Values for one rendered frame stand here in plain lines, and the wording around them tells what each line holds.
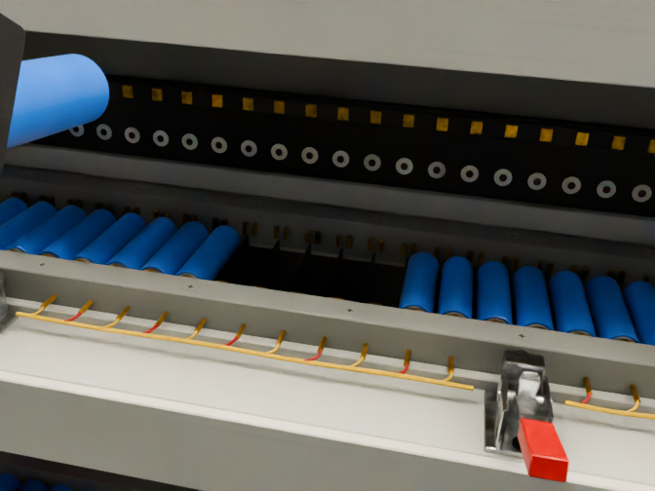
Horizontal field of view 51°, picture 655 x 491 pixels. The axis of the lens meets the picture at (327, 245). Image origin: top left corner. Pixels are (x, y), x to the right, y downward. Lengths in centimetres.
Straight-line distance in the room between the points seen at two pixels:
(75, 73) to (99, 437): 20
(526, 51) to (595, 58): 3
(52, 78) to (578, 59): 20
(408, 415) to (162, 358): 12
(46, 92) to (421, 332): 21
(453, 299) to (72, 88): 24
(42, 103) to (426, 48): 17
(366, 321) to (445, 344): 4
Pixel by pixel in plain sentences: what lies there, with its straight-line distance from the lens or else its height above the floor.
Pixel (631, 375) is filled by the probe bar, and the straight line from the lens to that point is 35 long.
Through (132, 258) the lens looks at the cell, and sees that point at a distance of 40.
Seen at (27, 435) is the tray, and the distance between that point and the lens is 37.
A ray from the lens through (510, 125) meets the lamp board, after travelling 43.
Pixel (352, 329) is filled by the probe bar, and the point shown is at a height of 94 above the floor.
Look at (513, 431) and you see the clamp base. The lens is 32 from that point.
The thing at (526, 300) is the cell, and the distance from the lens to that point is 38.
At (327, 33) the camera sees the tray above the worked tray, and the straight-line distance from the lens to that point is 30.
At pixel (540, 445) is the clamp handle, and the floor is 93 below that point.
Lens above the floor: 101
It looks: 6 degrees down
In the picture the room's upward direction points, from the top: 7 degrees clockwise
